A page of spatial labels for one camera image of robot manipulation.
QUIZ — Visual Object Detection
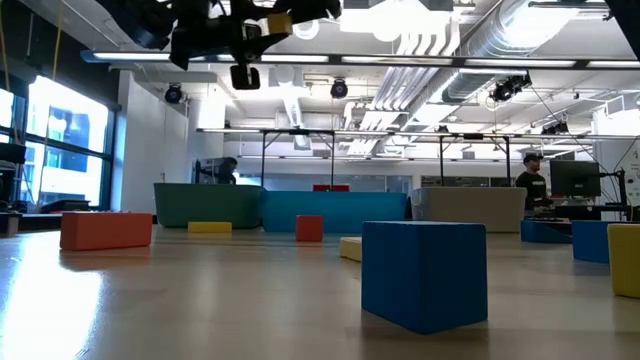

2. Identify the yellow rectangular block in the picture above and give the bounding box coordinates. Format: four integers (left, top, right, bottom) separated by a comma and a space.
606, 223, 640, 300
187, 221, 234, 235

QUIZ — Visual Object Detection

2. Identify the silver ventilation duct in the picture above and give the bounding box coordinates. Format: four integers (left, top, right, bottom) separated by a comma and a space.
439, 0, 581, 104

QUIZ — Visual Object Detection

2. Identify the black camera rig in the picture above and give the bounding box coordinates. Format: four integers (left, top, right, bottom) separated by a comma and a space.
488, 73, 534, 104

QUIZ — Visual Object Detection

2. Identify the white plastic bin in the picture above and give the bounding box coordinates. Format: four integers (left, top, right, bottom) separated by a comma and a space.
409, 186, 528, 234

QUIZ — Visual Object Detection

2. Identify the white ring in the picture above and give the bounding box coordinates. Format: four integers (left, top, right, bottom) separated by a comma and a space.
292, 19, 321, 42

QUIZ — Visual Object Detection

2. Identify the green plastic bin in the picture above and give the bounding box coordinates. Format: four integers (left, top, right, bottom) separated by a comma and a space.
153, 182, 266, 230

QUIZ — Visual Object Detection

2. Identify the black metal rig frame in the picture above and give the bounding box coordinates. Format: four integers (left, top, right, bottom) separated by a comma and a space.
259, 128, 336, 190
438, 132, 512, 189

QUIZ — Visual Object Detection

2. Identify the red rectangular block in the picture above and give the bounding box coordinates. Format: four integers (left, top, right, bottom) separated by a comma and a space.
59, 211, 154, 252

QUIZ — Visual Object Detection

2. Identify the black aluminium table frame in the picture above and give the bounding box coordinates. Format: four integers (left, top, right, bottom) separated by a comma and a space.
17, 212, 574, 236

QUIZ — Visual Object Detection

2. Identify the LED light bar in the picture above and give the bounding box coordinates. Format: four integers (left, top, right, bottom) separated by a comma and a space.
79, 48, 640, 70

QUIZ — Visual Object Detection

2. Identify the yellow hanging strap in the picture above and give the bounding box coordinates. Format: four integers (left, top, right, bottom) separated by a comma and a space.
51, 0, 65, 69

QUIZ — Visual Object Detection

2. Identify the small red cube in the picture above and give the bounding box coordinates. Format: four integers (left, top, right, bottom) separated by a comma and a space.
295, 214, 325, 244

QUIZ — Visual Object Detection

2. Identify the large window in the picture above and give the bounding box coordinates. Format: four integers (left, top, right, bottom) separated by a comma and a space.
0, 74, 117, 212

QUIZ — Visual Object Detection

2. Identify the person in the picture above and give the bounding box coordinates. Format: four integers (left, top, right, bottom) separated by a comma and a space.
514, 152, 555, 217
218, 156, 239, 186

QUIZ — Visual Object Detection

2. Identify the small yellow cube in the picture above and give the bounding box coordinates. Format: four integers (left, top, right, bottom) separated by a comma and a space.
266, 12, 294, 37

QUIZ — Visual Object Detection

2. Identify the black computer monitor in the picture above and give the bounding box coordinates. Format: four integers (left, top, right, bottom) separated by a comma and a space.
548, 159, 603, 199

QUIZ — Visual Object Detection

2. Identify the grey computer monitor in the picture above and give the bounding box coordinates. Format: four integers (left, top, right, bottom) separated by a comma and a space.
192, 157, 224, 186

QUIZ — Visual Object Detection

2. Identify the long yellow block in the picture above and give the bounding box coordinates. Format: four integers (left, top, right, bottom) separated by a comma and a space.
339, 236, 364, 263

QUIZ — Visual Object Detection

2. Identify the black flat device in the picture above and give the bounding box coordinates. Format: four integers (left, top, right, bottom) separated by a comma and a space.
38, 198, 92, 215

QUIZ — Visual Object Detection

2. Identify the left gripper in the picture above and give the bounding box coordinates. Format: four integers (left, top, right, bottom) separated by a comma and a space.
168, 0, 343, 92

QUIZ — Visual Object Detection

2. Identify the blue plastic bin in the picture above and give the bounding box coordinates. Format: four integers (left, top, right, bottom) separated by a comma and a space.
260, 190, 409, 234

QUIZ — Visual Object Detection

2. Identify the small blue cube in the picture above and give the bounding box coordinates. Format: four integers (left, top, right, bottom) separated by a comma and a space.
571, 220, 612, 265
360, 220, 490, 336

